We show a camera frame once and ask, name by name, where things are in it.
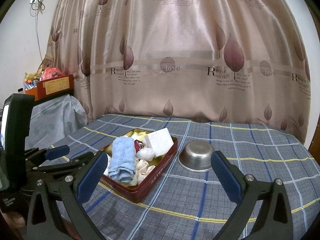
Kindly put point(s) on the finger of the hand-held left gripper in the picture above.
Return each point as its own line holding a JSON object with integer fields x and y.
{"x": 57, "y": 151}
{"x": 62, "y": 166}

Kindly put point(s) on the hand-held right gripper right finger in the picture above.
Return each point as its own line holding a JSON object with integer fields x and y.
{"x": 225, "y": 177}

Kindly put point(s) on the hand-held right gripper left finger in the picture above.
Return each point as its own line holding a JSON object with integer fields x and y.
{"x": 92, "y": 177}

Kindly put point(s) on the light blue towel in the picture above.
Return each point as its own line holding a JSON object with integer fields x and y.
{"x": 122, "y": 157}

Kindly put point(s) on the white fluffy cloth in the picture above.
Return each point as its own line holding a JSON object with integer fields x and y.
{"x": 145, "y": 171}

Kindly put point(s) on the small white cloth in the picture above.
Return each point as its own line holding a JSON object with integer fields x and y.
{"x": 145, "y": 153}

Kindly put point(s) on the white cloth yellow edge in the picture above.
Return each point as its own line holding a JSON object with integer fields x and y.
{"x": 138, "y": 136}

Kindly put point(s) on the red tin box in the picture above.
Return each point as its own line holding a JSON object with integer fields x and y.
{"x": 155, "y": 180}

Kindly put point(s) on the white foam block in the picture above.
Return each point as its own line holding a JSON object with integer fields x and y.
{"x": 160, "y": 141}

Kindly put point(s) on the person's left hand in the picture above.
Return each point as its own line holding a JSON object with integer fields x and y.
{"x": 16, "y": 221}

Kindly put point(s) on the grey plaid bed sheet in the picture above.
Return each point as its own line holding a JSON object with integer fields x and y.
{"x": 250, "y": 155}

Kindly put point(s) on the translucent plastic cover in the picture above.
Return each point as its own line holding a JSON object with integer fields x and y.
{"x": 55, "y": 117}

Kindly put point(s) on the steel bowl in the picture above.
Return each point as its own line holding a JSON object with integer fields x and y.
{"x": 195, "y": 155}

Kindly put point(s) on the yellow green plush toy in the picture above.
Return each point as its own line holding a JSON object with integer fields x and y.
{"x": 31, "y": 75}

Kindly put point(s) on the orange cardboard box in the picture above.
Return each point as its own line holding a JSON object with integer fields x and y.
{"x": 55, "y": 85}

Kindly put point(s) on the red plastic bag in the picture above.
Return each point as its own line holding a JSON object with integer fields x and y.
{"x": 52, "y": 73}

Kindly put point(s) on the brown paper bag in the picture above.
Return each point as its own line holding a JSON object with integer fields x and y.
{"x": 47, "y": 61}

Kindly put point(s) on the brown wooden door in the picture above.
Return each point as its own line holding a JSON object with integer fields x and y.
{"x": 315, "y": 147}

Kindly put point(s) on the beige leaf print curtain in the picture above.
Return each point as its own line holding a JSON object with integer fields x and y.
{"x": 175, "y": 42}

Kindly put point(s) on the white wall adapter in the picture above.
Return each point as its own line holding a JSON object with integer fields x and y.
{"x": 33, "y": 1}

